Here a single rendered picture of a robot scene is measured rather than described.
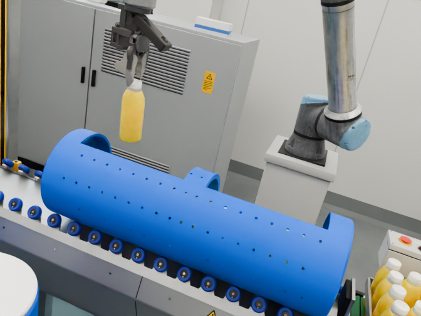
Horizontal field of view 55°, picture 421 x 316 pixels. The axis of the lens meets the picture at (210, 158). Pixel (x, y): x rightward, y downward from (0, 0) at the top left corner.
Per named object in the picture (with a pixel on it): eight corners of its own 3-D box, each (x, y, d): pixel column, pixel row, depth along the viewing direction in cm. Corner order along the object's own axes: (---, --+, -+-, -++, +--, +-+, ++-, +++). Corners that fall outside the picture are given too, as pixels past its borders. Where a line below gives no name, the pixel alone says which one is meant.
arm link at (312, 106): (310, 125, 197) (319, 91, 190) (336, 138, 184) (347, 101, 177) (287, 126, 189) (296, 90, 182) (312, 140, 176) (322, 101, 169)
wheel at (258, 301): (254, 293, 112) (254, 293, 110) (269, 299, 111) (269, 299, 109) (248, 309, 111) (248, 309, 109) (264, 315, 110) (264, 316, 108)
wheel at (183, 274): (181, 263, 117) (179, 263, 116) (195, 269, 116) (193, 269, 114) (175, 278, 116) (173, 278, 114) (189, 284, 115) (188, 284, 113)
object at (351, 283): (332, 308, 120) (347, 275, 116) (341, 311, 120) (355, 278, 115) (331, 331, 111) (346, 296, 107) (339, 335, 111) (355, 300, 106)
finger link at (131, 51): (130, 69, 112) (137, 37, 110) (136, 70, 112) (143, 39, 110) (122, 68, 108) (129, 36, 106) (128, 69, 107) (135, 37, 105)
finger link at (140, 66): (127, 76, 120) (128, 46, 115) (145, 82, 119) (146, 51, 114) (121, 79, 118) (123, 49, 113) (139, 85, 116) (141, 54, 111)
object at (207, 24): (197, 27, 284) (199, 15, 282) (230, 35, 282) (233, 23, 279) (193, 28, 273) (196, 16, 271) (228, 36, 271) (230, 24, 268)
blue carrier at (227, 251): (89, 195, 148) (101, 122, 140) (323, 286, 128) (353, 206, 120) (34, 224, 121) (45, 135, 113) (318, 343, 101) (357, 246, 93)
